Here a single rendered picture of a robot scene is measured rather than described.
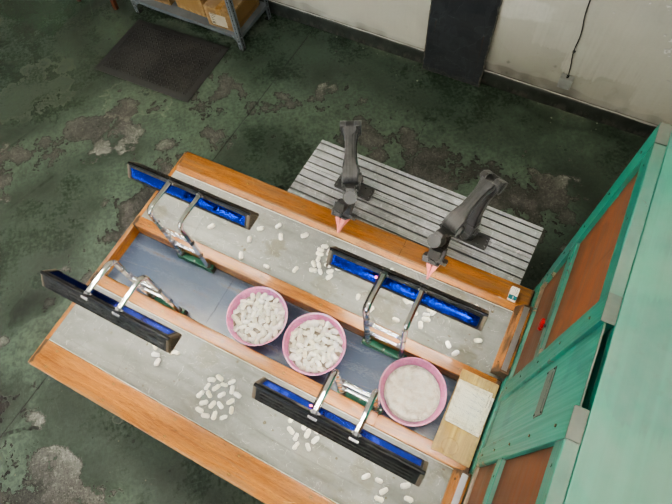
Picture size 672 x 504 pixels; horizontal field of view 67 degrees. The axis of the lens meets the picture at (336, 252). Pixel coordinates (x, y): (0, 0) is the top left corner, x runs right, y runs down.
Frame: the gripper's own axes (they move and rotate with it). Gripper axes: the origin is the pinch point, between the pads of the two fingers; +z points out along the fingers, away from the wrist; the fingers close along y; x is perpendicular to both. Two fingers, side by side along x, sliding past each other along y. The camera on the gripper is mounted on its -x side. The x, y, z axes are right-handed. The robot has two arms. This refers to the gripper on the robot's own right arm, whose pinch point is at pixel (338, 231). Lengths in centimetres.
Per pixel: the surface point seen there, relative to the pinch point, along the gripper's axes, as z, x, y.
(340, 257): 0.5, -31.6, 13.3
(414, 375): 39, -16, 54
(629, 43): -130, 139, 88
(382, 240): -0.4, 12.6, 17.4
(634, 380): -23, -101, 95
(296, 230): 9.6, 7.3, -21.8
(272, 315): 41.1, -19.2, -10.8
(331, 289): 24.5, -4.9, 6.8
